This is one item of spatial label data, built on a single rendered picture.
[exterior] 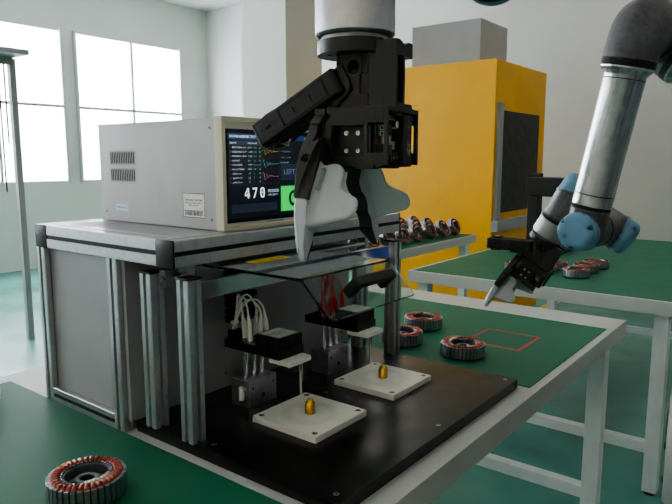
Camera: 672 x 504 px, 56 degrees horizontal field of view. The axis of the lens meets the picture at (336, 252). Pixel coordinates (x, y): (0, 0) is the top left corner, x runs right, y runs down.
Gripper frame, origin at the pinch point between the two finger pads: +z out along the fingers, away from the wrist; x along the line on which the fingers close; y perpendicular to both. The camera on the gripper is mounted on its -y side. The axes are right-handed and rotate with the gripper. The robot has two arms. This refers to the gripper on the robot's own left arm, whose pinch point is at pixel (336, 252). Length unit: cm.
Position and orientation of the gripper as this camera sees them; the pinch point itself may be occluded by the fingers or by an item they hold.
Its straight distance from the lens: 62.9
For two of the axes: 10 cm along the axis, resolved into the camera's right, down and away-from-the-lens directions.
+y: 8.7, 0.7, -4.9
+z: 0.0, 9.9, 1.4
